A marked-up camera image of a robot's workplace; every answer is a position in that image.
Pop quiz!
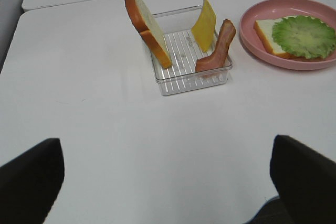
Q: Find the left clear plastic tray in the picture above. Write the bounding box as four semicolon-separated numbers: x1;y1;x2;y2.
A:
150;5;233;96

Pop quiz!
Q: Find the green lettuce leaf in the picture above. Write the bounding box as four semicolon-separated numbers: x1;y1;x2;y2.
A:
272;15;335;59

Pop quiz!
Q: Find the white bread slice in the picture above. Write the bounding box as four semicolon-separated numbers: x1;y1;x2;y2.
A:
253;18;310;60
124;0;172;69

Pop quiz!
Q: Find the bacon strip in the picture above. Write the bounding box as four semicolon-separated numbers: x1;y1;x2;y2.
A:
195;19;236;72

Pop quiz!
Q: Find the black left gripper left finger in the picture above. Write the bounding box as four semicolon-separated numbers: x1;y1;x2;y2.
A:
1;138;65;223

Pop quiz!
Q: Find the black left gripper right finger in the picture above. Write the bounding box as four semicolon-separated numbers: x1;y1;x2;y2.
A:
270;135;335;223

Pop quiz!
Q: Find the pink round plate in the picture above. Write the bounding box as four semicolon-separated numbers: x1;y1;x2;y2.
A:
239;0;335;70

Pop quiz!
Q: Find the yellow cheese slice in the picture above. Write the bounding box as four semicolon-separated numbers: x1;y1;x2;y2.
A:
191;0;217;52

